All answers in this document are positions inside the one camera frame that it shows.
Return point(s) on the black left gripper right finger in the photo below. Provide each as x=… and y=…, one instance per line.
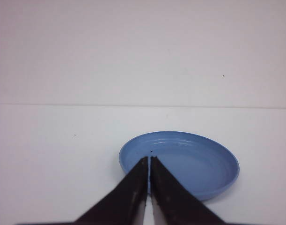
x=172, y=203

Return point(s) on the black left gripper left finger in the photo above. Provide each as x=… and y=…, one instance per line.
x=125, y=204

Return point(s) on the blue round plate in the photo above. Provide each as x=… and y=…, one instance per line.
x=203, y=166

